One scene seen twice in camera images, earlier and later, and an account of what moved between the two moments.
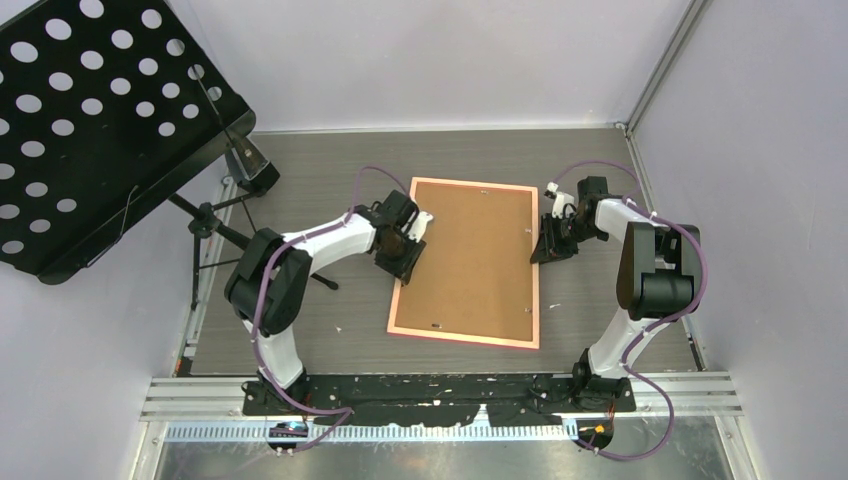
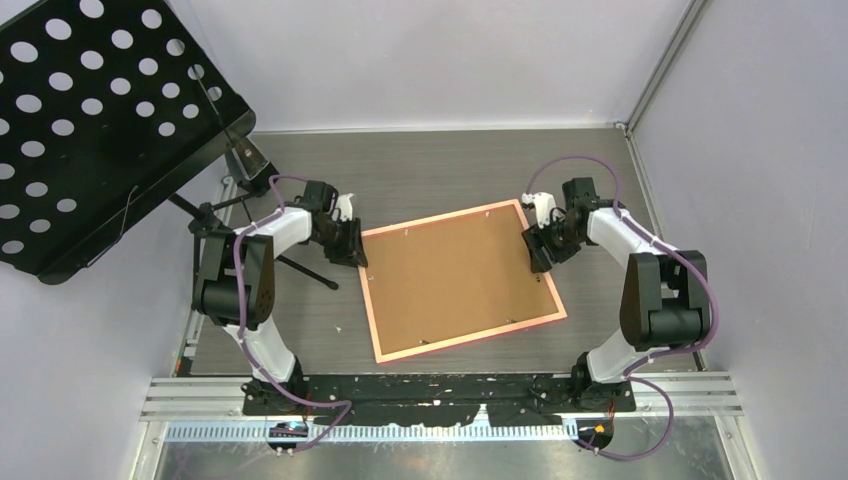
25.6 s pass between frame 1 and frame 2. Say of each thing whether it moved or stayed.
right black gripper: stayed
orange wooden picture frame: moved
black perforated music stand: stayed
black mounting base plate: stayed
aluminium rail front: stayed
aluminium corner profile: stayed
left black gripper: moved
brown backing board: moved
